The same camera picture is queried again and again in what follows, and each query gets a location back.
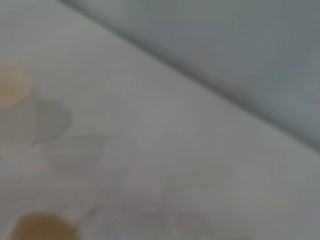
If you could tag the white paper cup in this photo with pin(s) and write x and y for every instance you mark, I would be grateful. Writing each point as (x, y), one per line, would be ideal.
(12, 85)

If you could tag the brown water stain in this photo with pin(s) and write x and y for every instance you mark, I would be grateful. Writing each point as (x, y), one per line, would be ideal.
(42, 227)

